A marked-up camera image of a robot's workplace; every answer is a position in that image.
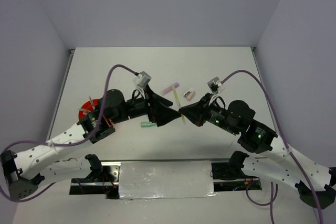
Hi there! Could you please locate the foil covered panel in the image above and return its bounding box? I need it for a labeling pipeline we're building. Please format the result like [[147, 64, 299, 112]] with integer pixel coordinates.
[[119, 161, 216, 199]]

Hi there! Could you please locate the pink purple highlighter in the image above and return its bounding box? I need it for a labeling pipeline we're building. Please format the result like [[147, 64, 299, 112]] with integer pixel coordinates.
[[161, 82, 180, 95]]

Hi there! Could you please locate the yellow pen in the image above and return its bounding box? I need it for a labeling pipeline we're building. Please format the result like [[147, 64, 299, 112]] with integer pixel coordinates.
[[171, 84, 186, 125]]

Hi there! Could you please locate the metal rail base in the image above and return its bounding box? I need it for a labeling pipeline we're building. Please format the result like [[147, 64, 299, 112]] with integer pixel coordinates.
[[69, 159, 261, 200]]

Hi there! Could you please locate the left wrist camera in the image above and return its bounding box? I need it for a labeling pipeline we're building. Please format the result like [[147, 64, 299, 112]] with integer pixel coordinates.
[[133, 71, 152, 89]]

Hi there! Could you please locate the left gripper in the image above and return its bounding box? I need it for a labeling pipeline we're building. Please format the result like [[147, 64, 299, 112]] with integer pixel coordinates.
[[110, 83, 181, 125]]

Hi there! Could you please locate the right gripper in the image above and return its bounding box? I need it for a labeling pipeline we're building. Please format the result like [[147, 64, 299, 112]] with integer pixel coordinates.
[[178, 92, 239, 135]]

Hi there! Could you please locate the orange round organizer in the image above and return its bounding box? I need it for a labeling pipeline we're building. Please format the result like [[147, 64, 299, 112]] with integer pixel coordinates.
[[78, 99, 99, 120]]

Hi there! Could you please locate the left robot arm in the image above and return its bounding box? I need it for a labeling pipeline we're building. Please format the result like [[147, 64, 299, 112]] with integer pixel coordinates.
[[1, 87, 181, 202]]

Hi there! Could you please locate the green plastic case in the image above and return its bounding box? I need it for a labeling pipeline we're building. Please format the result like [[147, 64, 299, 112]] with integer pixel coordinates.
[[140, 122, 157, 128]]

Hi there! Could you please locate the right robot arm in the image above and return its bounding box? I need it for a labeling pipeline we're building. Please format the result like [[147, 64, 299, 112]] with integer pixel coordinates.
[[179, 93, 335, 209]]

